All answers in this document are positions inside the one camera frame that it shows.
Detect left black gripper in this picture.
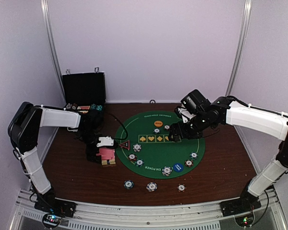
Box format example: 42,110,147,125
78,129,103,164

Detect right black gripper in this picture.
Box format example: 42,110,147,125
168,112,210,142

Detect pink backed card deck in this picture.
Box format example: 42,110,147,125
97,148,115,160

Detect red black triangular button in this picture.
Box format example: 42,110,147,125
119,140,130,150

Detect green blue chip mat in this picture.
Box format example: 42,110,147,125
190,152,198,159
135,159,144,167
153,128,161,134

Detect orange round blind button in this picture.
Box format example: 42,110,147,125
154,121,163,127

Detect green blue chip mat top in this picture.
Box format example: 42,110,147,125
153,128,161,134

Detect dark blue chip stack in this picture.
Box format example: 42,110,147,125
123,180,134,189

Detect blue round blind button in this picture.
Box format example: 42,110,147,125
172,163,184,173

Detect blue chip stack mat bottom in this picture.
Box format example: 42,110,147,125
162,166,172,176

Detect brown red chip stack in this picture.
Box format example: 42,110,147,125
177,184,186,192

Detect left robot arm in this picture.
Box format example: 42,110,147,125
8,102,114,213

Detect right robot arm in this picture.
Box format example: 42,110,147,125
168,89,288,212

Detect gold card deck box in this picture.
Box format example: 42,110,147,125
101,159,116,166

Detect teal chip stack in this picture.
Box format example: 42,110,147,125
95,105,104,112

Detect red card deck in case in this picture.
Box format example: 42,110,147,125
77,106,90,110

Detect brown chips in case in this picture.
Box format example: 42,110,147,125
72,103,78,109

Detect round green poker mat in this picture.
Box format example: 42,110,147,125
115,111,205,179

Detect black chip carrying case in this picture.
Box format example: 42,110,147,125
62,71,106,121

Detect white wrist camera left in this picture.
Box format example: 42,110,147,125
96,136,114,148

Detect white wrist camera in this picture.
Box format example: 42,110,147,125
96,136,114,148
177,107,191,123

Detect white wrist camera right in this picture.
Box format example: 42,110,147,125
177,107,191,123

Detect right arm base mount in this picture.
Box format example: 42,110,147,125
220,197,262,217

